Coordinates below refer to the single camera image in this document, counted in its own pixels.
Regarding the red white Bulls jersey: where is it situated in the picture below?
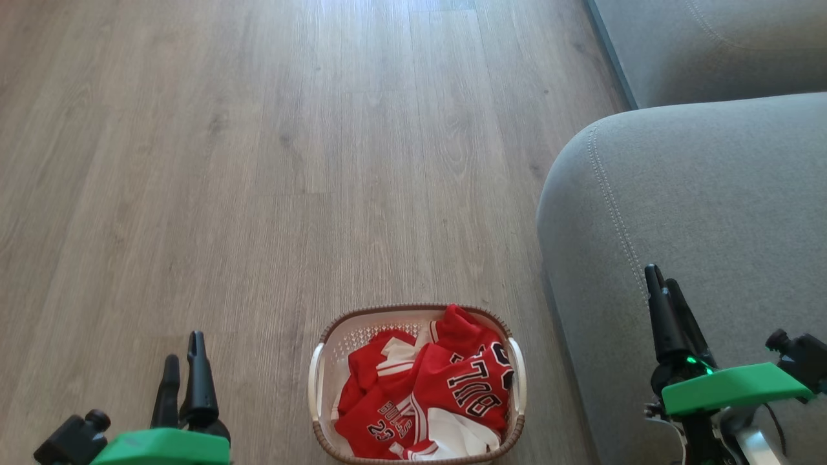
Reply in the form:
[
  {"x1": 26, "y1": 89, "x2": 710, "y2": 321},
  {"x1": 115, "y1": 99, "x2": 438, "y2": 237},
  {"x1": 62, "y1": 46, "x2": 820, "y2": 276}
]
[
  {"x1": 378, "y1": 304, "x2": 516, "y2": 460},
  {"x1": 333, "y1": 329, "x2": 440, "y2": 460}
]

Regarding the white laundry basket brown rim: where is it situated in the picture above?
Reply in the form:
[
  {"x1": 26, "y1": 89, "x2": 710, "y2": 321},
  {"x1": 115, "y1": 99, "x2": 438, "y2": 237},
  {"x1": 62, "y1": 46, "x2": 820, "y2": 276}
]
[{"x1": 308, "y1": 304, "x2": 527, "y2": 465}]

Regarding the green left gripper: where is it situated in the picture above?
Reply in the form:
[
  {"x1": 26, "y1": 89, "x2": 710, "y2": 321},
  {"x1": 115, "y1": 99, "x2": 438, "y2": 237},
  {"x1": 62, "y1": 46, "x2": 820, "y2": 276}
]
[{"x1": 90, "y1": 331, "x2": 231, "y2": 465}]

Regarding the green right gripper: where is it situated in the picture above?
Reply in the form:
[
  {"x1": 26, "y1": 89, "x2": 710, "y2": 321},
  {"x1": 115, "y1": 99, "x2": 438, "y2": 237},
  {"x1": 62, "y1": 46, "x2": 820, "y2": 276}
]
[{"x1": 645, "y1": 264, "x2": 815, "y2": 417}]

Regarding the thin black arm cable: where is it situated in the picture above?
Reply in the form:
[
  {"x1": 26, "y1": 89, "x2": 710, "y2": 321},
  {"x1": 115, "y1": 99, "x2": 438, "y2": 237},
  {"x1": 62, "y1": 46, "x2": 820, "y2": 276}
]
[{"x1": 762, "y1": 404, "x2": 787, "y2": 456}]

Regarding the grey sofa seat cushion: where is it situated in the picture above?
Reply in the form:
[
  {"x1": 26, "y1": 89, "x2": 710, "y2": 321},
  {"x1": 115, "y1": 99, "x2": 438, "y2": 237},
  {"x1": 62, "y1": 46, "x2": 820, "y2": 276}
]
[{"x1": 585, "y1": 0, "x2": 827, "y2": 110}]

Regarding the grey sofa armrest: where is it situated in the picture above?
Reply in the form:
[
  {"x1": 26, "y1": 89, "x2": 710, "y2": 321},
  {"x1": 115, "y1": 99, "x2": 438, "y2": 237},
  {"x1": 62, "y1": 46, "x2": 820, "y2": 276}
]
[{"x1": 536, "y1": 92, "x2": 827, "y2": 465}]

